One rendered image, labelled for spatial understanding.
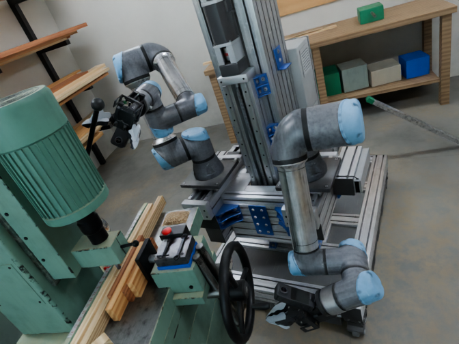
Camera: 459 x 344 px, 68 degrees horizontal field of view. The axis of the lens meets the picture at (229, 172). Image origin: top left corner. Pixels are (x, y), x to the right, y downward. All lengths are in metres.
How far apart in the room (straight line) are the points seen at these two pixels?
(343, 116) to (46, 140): 0.69
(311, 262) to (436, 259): 1.25
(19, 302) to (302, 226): 0.87
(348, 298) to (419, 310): 1.02
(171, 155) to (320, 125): 0.82
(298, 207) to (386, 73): 2.86
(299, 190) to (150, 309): 0.52
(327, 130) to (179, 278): 0.56
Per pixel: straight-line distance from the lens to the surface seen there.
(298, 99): 1.72
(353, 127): 0.87
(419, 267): 2.14
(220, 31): 1.36
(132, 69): 1.50
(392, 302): 1.99
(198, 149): 1.54
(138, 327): 1.00
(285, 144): 0.89
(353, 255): 1.02
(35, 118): 0.84
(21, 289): 1.19
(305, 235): 0.98
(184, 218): 1.25
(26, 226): 1.04
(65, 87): 3.87
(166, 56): 1.47
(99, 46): 4.65
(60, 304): 1.21
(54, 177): 0.88
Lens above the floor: 1.60
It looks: 29 degrees down
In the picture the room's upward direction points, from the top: 19 degrees counter-clockwise
